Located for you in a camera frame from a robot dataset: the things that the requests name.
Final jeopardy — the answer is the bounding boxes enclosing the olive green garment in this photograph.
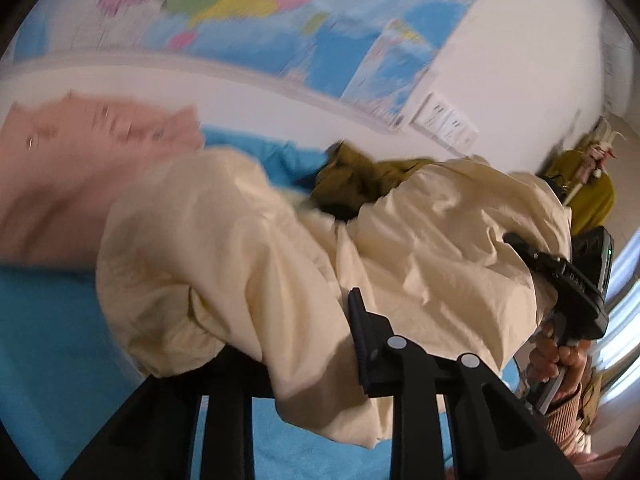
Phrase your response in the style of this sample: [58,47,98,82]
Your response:
[306,141,442,222]

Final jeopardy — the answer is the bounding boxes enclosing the black handbag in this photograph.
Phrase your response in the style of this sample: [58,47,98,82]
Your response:
[539,173,572,199]

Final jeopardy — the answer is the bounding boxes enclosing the pink white hanging ornament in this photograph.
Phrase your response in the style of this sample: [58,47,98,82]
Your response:
[574,118,627,184]

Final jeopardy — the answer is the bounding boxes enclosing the person's right forearm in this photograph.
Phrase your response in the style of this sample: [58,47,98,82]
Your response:
[542,380,594,457]

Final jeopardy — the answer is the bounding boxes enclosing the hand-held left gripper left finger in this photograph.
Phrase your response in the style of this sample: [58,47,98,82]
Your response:
[62,345,274,480]

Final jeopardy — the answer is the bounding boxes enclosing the white wall switch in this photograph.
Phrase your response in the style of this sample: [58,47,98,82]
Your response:
[457,127,482,152]

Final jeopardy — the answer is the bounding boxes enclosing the colourful wall map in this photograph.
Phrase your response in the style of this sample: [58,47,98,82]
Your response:
[9,0,507,129]

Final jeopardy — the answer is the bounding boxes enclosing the white wall socket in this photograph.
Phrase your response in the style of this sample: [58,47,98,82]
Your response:
[414,91,453,129]
[437,110,473,142]

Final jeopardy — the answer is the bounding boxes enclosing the pink garment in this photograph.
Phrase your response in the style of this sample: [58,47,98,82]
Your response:
[0,90,207,267]

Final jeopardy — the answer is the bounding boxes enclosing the person's right hand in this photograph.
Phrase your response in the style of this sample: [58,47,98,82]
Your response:
[527,322,587,393]

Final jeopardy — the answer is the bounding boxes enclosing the blue floral bedsheet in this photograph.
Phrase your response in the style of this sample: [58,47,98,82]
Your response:
[0,126,522,480]

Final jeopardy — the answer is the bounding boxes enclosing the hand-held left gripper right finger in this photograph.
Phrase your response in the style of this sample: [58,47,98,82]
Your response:
[348,287,583,480]

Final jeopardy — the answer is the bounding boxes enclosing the cream jacket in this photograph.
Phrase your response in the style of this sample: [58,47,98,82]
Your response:
[95,150,574,452]

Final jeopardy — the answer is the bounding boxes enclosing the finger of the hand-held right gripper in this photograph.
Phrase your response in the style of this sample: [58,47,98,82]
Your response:
[504,232,569,289]

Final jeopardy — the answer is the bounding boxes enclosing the olive hanging garment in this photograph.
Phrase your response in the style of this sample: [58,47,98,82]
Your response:
[544,149,617,237]

